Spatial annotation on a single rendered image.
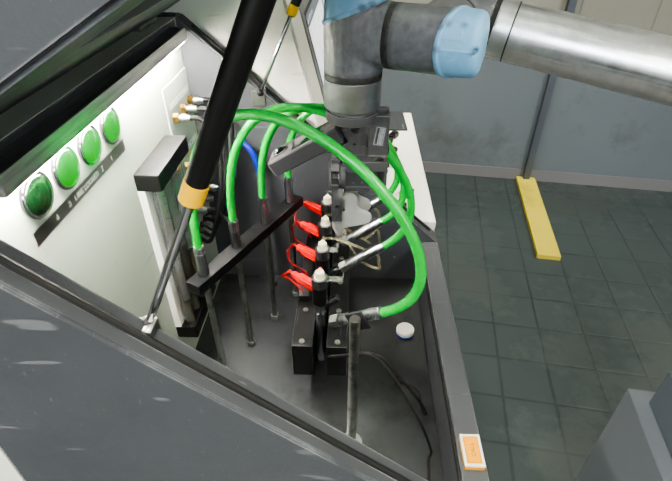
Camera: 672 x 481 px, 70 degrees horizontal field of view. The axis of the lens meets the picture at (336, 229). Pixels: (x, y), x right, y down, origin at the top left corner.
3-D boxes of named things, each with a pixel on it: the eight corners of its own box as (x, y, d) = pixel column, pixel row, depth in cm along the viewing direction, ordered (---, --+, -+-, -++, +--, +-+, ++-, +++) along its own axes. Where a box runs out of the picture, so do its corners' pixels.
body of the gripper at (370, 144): (385, 200, 68) (391, 120, 61) (324, 199, 68) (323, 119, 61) (383, 174, 74) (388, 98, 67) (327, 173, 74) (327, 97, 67)
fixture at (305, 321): (346, 399, 93) (347, 347, 84) (295, 397, 93) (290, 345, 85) (349, 282, 121) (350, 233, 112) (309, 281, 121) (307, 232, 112)
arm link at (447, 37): (499, -4, 57) (409, -11, 60) (485, 15, 48) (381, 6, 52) (487, 63, 61) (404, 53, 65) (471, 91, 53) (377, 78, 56)
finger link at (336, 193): (341, 227, 70) (342, 174, 65) (331, 227, 70) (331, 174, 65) (342, 209, 74) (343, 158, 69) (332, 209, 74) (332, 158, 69)
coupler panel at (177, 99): (208, 236, 100) (180, 90, 82) (192, 235, 100) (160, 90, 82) (222, 202, 110) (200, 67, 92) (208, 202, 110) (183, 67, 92)
